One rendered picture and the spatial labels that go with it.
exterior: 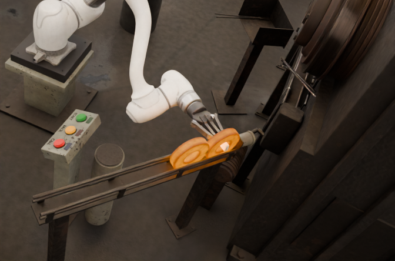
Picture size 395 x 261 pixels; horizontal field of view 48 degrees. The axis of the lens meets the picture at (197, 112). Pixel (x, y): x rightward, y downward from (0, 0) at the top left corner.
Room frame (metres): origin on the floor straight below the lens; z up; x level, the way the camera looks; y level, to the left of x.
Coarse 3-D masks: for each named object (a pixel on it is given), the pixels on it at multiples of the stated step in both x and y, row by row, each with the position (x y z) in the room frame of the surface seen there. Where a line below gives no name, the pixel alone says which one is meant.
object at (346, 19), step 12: (348, 0) 1.45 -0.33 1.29; (360, 0) 1.48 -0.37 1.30; (348, 12) 1.44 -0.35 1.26; (360, 12) 1.44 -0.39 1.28; (336, 24) 1.40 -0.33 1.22; (348, 24) 1.41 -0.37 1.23; (336, 36) 1.39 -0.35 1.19; (324, 48) 1.38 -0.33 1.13; (336, 48) 1.38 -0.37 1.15; (312, 60) 1.38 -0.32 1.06; (324, 60) 1.38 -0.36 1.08; (312, 72) 1.43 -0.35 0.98
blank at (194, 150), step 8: (184, 144) 1.00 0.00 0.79; (192, 144) 1.01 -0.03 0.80; (200, 144) 1.03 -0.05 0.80; (208, 144) 1.06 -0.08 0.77; (176, 152) 0.98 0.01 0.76; (184, 152) 0.98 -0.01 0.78; (192, 152) 1.01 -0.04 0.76; (200, 152) 1.04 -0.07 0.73; (176, 160) 0.96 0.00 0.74; (184, 160) 1.00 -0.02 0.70; (192, 160) 1.02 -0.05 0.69
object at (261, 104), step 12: (288, 60) 2.67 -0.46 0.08; (288, 72) 2.12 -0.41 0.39; (276, 96) 2.12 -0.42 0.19; (264, 108) 2.12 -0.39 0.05; (276, 108) 1.51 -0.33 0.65; (264, 132) 1.51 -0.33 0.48; (252, 156) 1.51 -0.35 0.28; (240, 168) 1.51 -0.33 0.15; (252, 168) 1.50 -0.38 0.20; (240, 180) 1.50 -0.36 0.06; (240, 192) 1.47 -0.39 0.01
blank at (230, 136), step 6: (222, 132) 1.13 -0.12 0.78; (228, 132) 1.14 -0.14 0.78; (234, 132) 1.16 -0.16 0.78; (210, 138) 1.11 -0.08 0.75; (216, 138) 1.10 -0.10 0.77; (222, 138) 1.11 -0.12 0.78; (228, 138) 1.13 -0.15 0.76; (234, 138) 1.16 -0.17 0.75; (210, 144) 1.09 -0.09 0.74; (216, 144) 1.09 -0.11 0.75; (228, 144) 1.16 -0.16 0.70; (234, 144) 1.17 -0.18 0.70; (210, 150) 1.08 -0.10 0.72; (216, 150) 1.12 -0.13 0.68; (222, 150) 1.14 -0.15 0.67; (228, 150) 1.16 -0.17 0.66; (210, 156) 1.09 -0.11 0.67
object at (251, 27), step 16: (256, 0) 2.22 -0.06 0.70; (272, 0) 2.26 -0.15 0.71; (256, 16) 2.24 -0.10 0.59; (272, 16) 2.26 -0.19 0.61; (256, 32) 2.08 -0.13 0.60; (272, 32) 2.00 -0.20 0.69; (288, 32) 2.04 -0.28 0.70; (256, 48) 2.07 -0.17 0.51; (240, 64) 2.10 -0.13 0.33; (240, 80) 2.07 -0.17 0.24; (224, 96) 2.13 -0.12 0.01; (240, 96) 2.19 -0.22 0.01; (224, 112) 1.99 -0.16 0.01; (240, 112) 2.05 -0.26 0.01
